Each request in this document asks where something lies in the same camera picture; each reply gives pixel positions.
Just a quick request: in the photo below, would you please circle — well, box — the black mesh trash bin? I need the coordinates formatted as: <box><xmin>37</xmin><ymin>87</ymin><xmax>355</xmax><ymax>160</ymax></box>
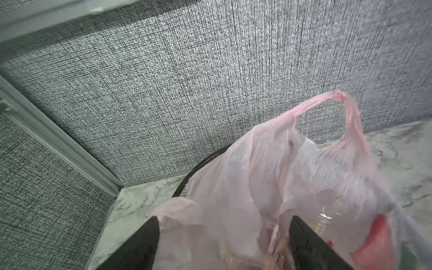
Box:
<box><xmin>171</xmin><ymin>144</ymin><xmax>234</xmax><ymax>199</ymax></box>

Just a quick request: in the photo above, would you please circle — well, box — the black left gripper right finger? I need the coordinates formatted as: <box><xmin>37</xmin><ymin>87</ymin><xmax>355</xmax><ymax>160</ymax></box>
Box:
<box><xmin>289</xmin><ymin>216</ymin><xmax>353</xmax><ymax>270</ymax></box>

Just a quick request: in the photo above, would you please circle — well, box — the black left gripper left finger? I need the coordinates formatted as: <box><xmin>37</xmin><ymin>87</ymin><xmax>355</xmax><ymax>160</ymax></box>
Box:
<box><xmin>98</xmin><ymin>216</ymin><xmax>160</xmax><ymax>270</ymax></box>

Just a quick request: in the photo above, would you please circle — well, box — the pink plastic trash bag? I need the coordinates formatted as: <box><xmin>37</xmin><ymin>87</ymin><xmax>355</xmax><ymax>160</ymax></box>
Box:
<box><xmin>153</xmin><ymin>90</ymin><xmax>432</xmax><ymax>270</ymax></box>

